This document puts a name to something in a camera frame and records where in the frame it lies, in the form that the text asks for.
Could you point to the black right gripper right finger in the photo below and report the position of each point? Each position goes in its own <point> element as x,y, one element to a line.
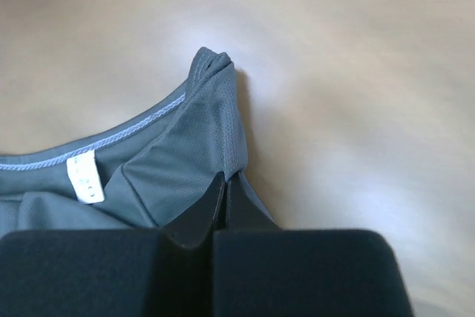
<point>260,269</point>

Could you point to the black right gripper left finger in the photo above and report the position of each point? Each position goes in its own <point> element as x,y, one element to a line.
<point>119,272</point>

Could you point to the dark grey t shirt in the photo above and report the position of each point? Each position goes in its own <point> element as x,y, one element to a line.
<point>142,173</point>

